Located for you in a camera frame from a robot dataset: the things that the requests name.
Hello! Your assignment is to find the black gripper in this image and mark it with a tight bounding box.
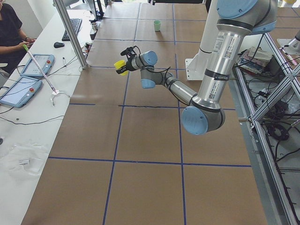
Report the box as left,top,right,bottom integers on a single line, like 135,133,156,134
116,60,133,75

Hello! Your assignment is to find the yellow plastic cup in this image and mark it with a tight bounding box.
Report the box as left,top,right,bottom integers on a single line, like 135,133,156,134
114,60,128,76

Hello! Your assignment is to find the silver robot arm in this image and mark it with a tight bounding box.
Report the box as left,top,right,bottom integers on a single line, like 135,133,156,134
114,0,278,135

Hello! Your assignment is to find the small metal cup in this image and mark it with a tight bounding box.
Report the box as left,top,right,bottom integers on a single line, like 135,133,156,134
91,22,98,30

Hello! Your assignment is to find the green plastic cup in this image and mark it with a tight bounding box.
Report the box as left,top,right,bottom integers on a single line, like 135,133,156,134
153,20,161,32

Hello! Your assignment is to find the stack of magazines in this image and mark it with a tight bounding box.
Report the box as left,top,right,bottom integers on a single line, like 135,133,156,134
236,46,273,74

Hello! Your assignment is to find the black keyboard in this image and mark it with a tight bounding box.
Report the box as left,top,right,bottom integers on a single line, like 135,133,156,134
61,18,83,42

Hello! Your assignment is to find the long metal grabber stick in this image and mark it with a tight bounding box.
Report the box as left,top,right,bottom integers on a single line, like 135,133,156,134
22,44,71,106

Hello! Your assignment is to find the black computer mouse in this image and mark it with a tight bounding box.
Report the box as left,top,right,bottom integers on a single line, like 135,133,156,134
53,42,65,48

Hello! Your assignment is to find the far blue teach pendant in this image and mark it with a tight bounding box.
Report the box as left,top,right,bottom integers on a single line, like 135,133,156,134
20,53,55,78

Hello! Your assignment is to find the blue teach pendant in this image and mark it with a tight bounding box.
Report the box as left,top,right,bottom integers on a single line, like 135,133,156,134
0,76,43,108
20,53,55,78

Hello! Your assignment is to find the near blue teach pendant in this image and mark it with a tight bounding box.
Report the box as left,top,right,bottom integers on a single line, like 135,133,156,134
0,76,43,108

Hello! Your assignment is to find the seated person black shirt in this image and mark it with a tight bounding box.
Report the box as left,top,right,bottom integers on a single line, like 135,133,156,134
0,0,36,74

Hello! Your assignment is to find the clear plastic bag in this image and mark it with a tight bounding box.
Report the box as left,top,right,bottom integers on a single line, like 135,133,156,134
0,142,50,176

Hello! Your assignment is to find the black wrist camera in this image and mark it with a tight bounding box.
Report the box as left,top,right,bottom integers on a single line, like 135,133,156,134
120,46,137,59

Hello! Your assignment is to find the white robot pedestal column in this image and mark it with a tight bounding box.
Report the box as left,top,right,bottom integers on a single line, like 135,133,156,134
185,0,219,81

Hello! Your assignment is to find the aluminium frame post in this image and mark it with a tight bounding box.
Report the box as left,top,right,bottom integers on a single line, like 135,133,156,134
53,0,88,69

